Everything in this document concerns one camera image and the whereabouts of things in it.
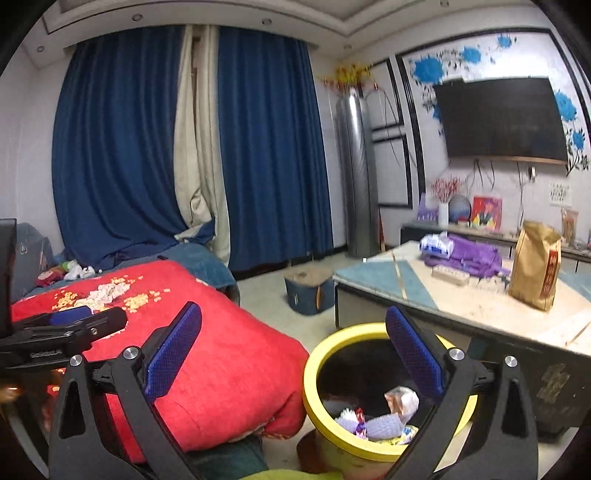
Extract purple box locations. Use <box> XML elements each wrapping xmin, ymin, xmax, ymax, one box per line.
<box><xmin>416</xmin><ymin>193</ymin><xmax>439</xmax><ymax>222</ymax></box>

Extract white printed plastic bag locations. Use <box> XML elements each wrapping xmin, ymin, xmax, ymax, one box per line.
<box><xmin>384</xmin><ymin>387</ymin><xmax>420</xmax><ymax>423</ymax></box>

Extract silver tower air conditioner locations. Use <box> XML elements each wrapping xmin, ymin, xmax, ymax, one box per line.
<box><xmin>335</xmin><ymin>90</ymin><xmax>380</xmax><ymax>258</ymax></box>

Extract clear snack pack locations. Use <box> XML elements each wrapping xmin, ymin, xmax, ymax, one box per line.
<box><xmin>561</xmin><ymin>209</ymin><xmax>580</xmax><ymax>245</ymax></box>

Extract narrow blue curtain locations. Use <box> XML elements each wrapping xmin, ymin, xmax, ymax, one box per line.
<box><xmin>217</xmin><ymin>25</ymin><xmax>334</xmax><ymax>273</ymax></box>

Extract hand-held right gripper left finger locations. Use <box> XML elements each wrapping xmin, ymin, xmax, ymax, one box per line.
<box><xmin>48</xmin><ymin>301</ymin><xmax>204</xmax><ymax>480</ymax></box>

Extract white vase with red flowers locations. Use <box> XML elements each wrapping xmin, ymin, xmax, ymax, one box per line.
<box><xmin>430</xmin><ymin>176</ymin><xmax>462</xmax><ymax>228</ymax></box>

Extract colourful framed painting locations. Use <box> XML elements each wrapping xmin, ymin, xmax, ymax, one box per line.
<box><xmin>471</xmin><ymin>196</ymin><xmax>503</xmax><ymax>230</ymax></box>

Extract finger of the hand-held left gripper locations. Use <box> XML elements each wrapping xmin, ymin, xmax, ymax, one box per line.
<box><xmin>11</xmin><ymin>306</ymin><xmax>129</xmax><ymax>347</ymax></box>
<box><xmin>46</xmin><ymin>306</ymin><xmax>93</xmax><ymax>328</ymax></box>

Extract brown paper bag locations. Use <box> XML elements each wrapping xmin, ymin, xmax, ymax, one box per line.
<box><xmin>508</xmin><ymin>220</ymin><xmax>563</xmax><ymax>312</ymax></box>

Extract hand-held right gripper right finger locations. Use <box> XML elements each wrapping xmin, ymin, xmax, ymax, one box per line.
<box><xmin>383</xmin><ymin>305</ymin><xmax>541</xmax><ymax>480</ymax></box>

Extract white wall calendar sheet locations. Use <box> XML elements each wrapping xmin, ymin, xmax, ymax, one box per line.
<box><xmin>549</xmin><ymin>180</ymin><xmax>573</xmax><ymax>207</ymax></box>

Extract white foam fruit net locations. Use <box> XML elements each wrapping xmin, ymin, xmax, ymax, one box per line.
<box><xmin>365</xmin><ymin>412</ymin><xmax>402</xmax><ymax>439</ymax></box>
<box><xmin>333</xmin><ymin>408</ymin><xmax>358</xmax><ymax>435</ymax></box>

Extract red floral blanket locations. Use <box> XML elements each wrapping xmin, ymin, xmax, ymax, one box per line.
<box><xmin>9</xmin><ymin>259</ymin><xmax>310</xmax><ymax>464</ymax></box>

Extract dark green cloth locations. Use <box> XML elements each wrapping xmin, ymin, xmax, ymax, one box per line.
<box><xmin>189</xmin><ymin>436</ymin><xmax>266</xmax><ymax>478</ymax></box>

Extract blue white tissue pack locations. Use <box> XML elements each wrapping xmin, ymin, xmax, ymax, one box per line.
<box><xmin>419</xmin><ymin>232</ymin><xmax>453</xmax><ymax>257</ymax></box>

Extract white plush toy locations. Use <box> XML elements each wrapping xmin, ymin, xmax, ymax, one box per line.
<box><xmin>65</xmin><ymin>261</ymin><xmax>95</xmax><ymax>280</ymax></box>

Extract beige curtain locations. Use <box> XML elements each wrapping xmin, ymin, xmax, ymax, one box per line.
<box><xmin>173</xmin><ymin>25</ymin><xmax>232</xmax><ymax>268</ymax></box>

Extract yellow rimmed trash bin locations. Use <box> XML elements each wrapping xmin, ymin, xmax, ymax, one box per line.
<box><xmin>302</xmin><ymin>323</ymin><xmax>478</xmax><ymax>476</ymax></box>

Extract marble top coffee table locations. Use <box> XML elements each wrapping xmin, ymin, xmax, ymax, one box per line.
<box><xmin>332</xmin><ymin>240</ymin><xmax>591</xmax><ymax>439</ymax></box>

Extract beige power strip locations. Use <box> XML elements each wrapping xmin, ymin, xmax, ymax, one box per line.
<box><xmin>431</xmin><ymin>265</ymin><xmax>471</xmax><ymax>284</ymax></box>

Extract blue square stool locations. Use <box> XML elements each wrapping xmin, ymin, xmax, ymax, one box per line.
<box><xmin>283</xmin><ymin>267</ymin><xmax>335</xmax><ymax>316</ymax></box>

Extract yellow red artificial flowers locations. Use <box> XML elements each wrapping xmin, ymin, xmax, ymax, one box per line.
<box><xmin>323</xmin><ymin>65</ymin><xmax>377</xmax><ymax>93</ymax></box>

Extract grey pillow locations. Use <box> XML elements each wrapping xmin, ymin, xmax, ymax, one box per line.
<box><xmin>14</xmin><ymin>222</ymin><xmax>54</xmax><ymax>296</ymax></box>

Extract black wall television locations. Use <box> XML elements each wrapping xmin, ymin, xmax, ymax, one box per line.
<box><xmin>433</xmin><ymin>77</ymin><xmax>568</xmax><ymax>164</ymax></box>

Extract round blue ornament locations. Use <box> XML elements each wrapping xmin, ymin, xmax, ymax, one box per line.
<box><xmin>449</xmin><ymin>194</ymin><xmax>472</xmax><ymax>228</ymax></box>

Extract purple fabric bag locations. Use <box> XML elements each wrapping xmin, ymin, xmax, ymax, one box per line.
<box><xmin>424</xmin><ymin>233</ymin><xmax>504</xmax><ymax>278</ymax></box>

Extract wide blue curtain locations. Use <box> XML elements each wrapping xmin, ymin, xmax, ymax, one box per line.
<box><xmin>52</xmin><ymin>28</ymin><xmax>215</xmax><ymax>268</ymax></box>

